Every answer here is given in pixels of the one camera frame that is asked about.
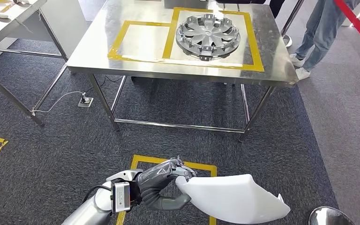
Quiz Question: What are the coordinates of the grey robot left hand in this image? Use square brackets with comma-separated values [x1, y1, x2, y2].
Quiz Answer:
[136, 157, 197, 212]

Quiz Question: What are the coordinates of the stainless steel workbench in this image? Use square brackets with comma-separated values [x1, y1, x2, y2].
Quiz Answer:
[66, 0, 299, 143]

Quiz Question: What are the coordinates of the floor power socket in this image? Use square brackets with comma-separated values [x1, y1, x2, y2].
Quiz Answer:
[78, 96, 94, 108]

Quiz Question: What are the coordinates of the grey plastic wheel hubcap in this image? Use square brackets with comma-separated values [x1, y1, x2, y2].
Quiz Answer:
[175, 13, 241, 61]

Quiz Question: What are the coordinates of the chrome stanchion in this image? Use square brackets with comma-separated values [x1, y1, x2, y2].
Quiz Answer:
[308, 206, 356, 225]
[280, 0, 306, 48]

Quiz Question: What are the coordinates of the white side panel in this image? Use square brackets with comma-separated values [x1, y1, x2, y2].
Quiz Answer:
[40, 0, 89, 43]

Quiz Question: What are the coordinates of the stainless steel table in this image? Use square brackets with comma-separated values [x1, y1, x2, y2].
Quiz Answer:
[0, 0, 89, 127]

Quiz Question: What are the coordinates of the red barrier belt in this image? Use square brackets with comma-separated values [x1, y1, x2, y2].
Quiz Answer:
[333, 0, 360, 57]

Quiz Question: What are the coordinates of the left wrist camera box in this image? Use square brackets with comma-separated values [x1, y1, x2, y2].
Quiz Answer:
[111, 181, 132, 214]

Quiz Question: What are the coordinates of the black power cable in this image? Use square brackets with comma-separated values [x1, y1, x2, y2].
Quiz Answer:
[85, 74, 124, 95]

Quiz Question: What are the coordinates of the white power cable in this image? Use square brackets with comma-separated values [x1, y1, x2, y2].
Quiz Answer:
[30, 90, 87, 117]

